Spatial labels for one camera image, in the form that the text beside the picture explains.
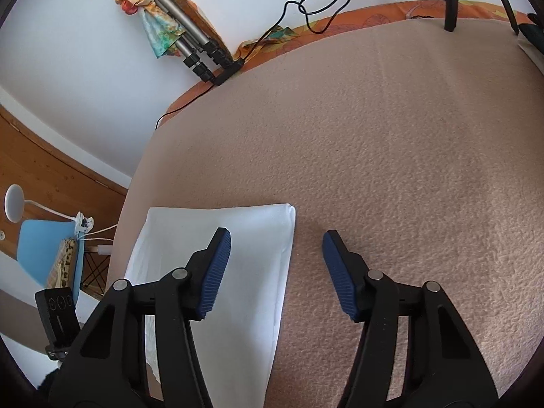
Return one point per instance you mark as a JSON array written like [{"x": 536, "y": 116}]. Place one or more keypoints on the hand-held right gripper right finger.
[{"x": 340, "y": 272}]

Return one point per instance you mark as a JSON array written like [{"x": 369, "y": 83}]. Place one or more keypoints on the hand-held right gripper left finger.
[{"x": 216, "y": 272}]

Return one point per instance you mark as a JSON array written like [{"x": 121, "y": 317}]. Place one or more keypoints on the white pants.
[{"x": 255, "y": 263}]

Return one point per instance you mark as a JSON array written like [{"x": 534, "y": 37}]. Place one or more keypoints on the leopard print cloth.
[{"x": 63, "y": 263}]

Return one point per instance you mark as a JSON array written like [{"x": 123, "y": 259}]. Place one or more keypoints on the blue chair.
[{"x": 38, "y": 246}]

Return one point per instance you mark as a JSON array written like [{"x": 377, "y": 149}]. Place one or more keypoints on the beige blanket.
[{"x": 382, "y": 157}]

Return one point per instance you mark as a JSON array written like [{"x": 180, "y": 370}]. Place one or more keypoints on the white desk lamp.
[{"x": 13, "y": 204}]

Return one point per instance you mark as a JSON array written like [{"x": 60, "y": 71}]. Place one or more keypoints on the teal patterned cloth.
[{"x": 272, "y": 36}]

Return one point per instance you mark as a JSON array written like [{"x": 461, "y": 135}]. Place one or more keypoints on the colourful patterned cloth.
[{"x": 159, "y": 34}]

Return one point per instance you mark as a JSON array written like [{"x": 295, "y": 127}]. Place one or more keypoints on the silver folded tripod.
[{"x": 178, "y": 12}]

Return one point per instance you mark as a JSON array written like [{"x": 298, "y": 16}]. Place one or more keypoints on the orange floral bedsheet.
[{"x": 382, "y": 12}]

